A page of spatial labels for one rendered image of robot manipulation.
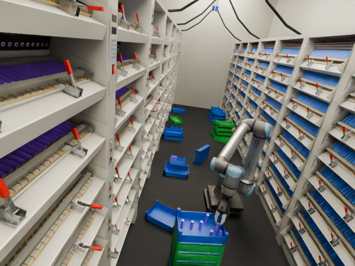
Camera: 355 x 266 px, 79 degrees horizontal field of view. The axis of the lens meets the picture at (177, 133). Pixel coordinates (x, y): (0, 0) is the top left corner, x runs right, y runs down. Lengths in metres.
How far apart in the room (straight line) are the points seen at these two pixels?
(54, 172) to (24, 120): 0.21
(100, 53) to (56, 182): 0.42
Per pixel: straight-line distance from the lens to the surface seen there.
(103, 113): 0.83
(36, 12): 0.48
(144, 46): 1.46
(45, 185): 0.61
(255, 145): 1.96
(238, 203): 2.31
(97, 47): 0.79
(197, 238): 1.44
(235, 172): 1.38
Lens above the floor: 1.48
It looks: 22 degrees down
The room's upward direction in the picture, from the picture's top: 8 degrees clockwise
